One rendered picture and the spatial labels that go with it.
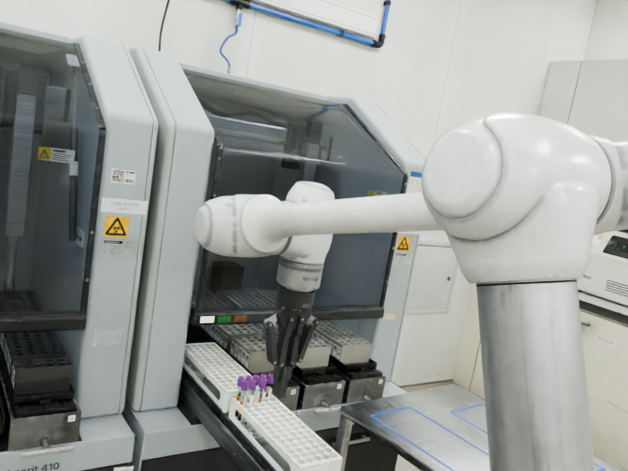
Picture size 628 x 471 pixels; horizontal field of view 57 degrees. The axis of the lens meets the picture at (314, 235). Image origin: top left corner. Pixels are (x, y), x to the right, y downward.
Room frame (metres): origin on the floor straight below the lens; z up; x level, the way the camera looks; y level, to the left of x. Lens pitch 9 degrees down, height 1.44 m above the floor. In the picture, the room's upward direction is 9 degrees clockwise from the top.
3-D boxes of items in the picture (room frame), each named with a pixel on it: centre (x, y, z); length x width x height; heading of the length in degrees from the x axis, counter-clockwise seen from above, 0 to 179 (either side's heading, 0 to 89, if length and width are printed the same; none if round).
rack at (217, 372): (1.39, 0.18, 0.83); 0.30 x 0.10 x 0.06; 35
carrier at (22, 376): (1.19, 0.53, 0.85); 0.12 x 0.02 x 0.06; 125
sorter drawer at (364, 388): (1.87, -0.04, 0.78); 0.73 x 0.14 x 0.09; 35
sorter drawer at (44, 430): (1.38, 0.66, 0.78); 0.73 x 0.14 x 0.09; 35
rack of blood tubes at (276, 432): (1.13, 0.00, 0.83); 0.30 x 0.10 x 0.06; 35
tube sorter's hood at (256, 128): (1.74, 0.15, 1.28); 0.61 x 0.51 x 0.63; 125
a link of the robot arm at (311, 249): (1.14, 0.03, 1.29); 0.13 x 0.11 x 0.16; 130
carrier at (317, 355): (1.59, -0.05, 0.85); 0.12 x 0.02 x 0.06; 124
